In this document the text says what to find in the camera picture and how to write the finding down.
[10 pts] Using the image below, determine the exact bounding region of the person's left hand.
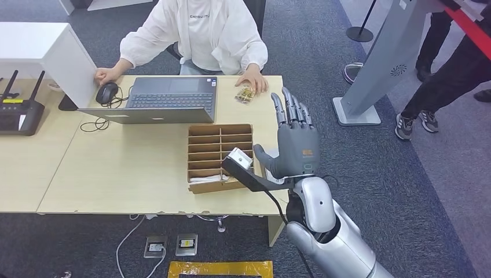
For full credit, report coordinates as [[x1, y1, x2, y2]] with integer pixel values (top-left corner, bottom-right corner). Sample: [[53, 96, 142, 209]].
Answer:
[[234, 71, 269, 95]]

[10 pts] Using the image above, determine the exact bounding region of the person's right hand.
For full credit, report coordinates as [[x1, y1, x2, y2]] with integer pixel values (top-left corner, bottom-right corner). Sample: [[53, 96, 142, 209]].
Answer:
[[94, 67, 120, 87]]

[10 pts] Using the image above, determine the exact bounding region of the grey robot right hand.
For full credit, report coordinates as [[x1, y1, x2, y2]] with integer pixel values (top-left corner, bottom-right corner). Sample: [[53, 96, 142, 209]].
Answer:
[[253, 86, 321, 180]]

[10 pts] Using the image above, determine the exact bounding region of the black computer mouse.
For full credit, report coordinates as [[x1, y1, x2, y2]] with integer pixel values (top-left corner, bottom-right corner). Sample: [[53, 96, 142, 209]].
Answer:
[[95, 81, 119, 105]]

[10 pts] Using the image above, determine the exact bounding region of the person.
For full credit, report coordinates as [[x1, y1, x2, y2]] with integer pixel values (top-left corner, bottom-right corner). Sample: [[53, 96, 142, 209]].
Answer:
[[415, 11, 455, 82], [94, 0, 269, 95], [394, 19, 491, 141]]

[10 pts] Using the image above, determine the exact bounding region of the wooden card organizer box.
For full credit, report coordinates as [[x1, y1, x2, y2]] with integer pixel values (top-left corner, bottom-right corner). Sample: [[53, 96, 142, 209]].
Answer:
[[187, 123, 255, 195]]

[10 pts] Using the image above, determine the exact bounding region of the white cabinet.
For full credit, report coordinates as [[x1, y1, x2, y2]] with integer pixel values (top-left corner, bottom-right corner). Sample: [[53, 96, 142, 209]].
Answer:
[[0, 22, 98, 109]]

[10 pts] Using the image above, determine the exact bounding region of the black stand base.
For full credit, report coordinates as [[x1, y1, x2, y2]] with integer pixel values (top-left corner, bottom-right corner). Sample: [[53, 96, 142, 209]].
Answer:
[[58, 94, 79, 112]]

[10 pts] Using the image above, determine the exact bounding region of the grey laptop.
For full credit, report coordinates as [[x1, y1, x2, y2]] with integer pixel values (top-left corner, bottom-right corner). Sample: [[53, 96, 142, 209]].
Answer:
[[78, 76, 219, 125]]

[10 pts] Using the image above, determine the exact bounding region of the white furniture panel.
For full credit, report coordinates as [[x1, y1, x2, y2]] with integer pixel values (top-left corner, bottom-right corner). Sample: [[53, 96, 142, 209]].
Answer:
[[58, 0, 76, 16], [89, 0, 154, 12]]

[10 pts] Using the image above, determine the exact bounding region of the wooden desk leg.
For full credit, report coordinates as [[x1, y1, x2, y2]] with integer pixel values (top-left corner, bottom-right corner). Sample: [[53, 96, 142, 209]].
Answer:
[[268, 215, 287, 247]]

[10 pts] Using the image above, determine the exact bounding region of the dark shoe with white sole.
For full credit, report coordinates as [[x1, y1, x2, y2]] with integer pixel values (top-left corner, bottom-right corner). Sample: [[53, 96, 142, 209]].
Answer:
[[343, 62, 364, 85]]

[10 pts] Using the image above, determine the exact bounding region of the white tissue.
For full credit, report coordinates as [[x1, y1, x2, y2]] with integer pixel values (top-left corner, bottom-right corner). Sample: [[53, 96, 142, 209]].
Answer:
[[189, 174, 230, 184]]

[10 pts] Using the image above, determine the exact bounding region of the black router with antennas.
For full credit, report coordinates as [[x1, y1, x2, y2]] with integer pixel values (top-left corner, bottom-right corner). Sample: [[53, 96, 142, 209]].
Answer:
[[0, 69, 46, 137]]

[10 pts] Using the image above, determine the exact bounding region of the metal desk foot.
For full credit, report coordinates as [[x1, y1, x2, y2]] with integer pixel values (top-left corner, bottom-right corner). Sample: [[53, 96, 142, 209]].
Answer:
[[195, 214, 231, 233]]

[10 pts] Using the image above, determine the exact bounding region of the grey kiosk stand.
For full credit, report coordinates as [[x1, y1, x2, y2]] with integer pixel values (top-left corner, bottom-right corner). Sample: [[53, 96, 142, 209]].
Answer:
[[332, 0, 449, 127]]

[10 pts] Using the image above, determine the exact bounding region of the floor socket with yellow label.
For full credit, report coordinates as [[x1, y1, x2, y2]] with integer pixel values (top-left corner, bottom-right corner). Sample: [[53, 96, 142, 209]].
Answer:
[[175, 234, 199, 257]]

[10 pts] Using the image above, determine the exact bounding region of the floor socket with plug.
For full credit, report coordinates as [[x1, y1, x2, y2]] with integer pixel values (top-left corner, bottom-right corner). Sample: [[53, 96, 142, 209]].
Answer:
[[144, 235, 168, 259]]

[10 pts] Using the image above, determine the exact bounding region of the red barrier belt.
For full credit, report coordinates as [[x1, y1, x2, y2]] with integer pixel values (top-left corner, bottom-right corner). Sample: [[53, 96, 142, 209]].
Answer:
[[445, 6, 491, 60]]

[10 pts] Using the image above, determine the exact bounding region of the black mouse cable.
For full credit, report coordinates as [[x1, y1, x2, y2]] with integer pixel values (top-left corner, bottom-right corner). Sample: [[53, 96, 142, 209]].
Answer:
[[79, 86, 134, 133]]

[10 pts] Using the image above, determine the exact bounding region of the wrist camera with black bracket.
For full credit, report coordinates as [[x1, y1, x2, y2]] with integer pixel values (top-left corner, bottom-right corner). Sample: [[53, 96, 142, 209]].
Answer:
[[221, 147, 296, 193]]

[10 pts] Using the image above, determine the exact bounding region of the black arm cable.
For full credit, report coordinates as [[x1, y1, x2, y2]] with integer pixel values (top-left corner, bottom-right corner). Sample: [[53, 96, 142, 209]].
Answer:
[[265, 189, 316, 278]]

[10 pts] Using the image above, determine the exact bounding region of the black stanchion post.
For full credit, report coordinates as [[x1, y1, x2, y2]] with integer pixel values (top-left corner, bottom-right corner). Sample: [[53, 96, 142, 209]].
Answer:
[[345, 0, 379, 43]]

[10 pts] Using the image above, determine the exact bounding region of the yellow tape frame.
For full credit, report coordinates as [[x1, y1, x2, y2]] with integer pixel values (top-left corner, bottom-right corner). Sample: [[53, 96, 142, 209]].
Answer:
[[168, 261, 274, 278]]

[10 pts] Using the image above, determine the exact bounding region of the white floor cable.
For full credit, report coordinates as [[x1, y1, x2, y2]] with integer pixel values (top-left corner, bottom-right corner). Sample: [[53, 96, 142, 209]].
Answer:
[[116, 214, 167, 278]]

